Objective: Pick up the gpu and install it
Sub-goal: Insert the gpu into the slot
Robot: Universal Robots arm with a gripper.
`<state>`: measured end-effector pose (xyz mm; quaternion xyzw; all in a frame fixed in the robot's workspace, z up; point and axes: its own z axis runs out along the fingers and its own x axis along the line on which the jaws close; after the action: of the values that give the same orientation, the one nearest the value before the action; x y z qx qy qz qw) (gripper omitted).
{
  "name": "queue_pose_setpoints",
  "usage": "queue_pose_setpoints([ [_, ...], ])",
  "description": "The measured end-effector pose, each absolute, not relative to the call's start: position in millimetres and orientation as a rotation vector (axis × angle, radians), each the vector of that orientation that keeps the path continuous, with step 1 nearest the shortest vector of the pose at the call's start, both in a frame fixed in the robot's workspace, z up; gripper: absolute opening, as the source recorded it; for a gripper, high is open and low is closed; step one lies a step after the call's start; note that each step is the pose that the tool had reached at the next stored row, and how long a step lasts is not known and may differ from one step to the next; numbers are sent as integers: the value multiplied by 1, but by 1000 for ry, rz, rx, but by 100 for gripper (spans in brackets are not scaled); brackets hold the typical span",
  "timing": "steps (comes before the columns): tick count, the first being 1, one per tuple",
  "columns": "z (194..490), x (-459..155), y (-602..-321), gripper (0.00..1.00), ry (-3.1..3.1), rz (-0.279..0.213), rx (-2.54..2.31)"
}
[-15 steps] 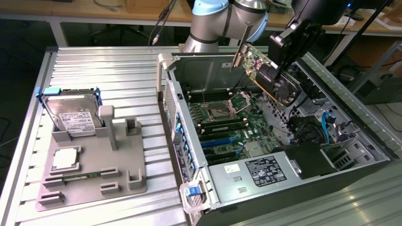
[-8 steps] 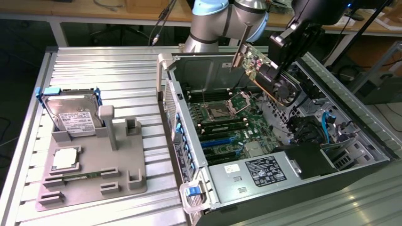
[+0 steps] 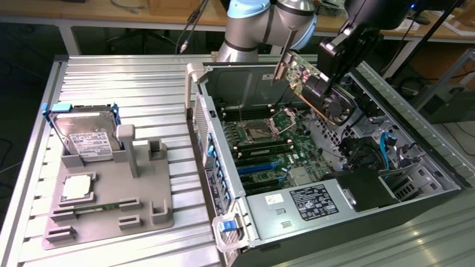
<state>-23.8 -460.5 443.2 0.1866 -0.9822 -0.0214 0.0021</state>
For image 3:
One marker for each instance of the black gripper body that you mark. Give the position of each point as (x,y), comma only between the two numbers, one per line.
(378,14)

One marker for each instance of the black graphics card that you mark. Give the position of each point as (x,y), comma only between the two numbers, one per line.
(335,108)

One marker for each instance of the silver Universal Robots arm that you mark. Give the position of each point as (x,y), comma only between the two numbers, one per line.
(240,30)

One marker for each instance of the white plastic part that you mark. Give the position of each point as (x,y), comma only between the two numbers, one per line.
(412,25)

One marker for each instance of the black computer mouse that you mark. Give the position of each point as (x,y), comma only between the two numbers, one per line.
(423,20)

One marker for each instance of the green circuit board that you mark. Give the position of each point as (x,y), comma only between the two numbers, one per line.
(330,8)

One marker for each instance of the black monitor base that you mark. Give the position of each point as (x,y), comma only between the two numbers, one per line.
(438,4)

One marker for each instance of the black tripod pole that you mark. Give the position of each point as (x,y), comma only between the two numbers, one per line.
(442,20)

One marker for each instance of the metal socket cover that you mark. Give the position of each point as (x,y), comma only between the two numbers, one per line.
(283,119)

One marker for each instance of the perforated metal disk bay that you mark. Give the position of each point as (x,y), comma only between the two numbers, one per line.
(371,125)

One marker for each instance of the open black PC case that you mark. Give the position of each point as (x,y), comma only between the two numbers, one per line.
(223,83)

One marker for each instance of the thin metal locking lever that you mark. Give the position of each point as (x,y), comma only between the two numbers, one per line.
(242,115)

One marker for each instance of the CPU socket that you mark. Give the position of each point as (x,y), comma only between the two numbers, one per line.
(258,132)

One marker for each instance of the green motherboard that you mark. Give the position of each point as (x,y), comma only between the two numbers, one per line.
(296,150)

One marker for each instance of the dark grey box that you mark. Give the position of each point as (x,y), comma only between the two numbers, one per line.
(457,105)

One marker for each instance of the black labelled RAM stick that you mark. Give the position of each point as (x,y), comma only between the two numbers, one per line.
(259,152)

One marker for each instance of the silver chipset heat sink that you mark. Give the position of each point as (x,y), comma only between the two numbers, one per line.
(302,175)

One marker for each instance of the blue expansion slot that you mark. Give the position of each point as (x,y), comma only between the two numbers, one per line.
(256,168)

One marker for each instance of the black plastic fan shroud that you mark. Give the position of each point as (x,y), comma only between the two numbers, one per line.
(363,192)

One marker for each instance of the black expansion slot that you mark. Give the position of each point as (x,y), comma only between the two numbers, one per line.
(259,182)
(263,190)

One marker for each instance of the black office chair base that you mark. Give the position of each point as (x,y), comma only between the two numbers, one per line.
(148,36)

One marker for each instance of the slanted metal disk bay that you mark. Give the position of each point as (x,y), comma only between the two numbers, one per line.
(408,189)

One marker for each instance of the grey power supply unit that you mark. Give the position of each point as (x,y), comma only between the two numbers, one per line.
(267,222)

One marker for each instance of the blue case latch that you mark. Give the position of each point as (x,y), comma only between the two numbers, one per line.
(227,226)

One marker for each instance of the hard disk in blue carrier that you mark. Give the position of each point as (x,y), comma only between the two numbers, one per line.
(86,144)

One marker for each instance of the grey plastic parts rack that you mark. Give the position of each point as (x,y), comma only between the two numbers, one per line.
(107,178)

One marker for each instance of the green RAM stick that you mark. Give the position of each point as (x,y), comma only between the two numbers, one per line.
(98,207)

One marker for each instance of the silver CPU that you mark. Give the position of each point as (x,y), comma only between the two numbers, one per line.
(76,187)

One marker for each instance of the aluminium frame stand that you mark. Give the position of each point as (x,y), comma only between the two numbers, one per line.
(454,69)

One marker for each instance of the wooden desk white frame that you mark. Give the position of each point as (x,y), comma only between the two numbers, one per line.
(36,8)

